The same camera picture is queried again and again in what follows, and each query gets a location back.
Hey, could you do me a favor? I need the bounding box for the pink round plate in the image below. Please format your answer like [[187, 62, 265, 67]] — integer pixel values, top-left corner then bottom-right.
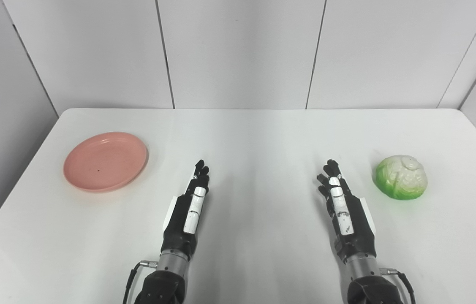
[[63, 132, 150, 193]]

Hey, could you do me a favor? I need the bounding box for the green white toy cabbage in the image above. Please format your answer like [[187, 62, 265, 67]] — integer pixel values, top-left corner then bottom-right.
[[374, 155, 428, 201]]

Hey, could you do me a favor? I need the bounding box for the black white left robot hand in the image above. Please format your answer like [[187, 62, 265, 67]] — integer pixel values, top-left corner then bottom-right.
[[161, 160, 211, 258]]

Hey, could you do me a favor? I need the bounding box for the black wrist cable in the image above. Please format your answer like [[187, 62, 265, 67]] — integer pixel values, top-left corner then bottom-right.
[[381, 267, 416, 304], [122, 261, 158, 304]]

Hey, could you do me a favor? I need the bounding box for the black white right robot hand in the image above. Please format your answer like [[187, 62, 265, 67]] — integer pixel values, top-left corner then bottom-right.
[[316, 159, 378, 264]]

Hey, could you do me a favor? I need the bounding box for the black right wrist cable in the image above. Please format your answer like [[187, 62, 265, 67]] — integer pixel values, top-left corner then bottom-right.
[[381, 267, 416, 304]]

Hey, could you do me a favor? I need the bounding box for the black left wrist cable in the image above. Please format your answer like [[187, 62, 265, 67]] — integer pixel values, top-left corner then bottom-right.
[[122, 261, 158, 304]]

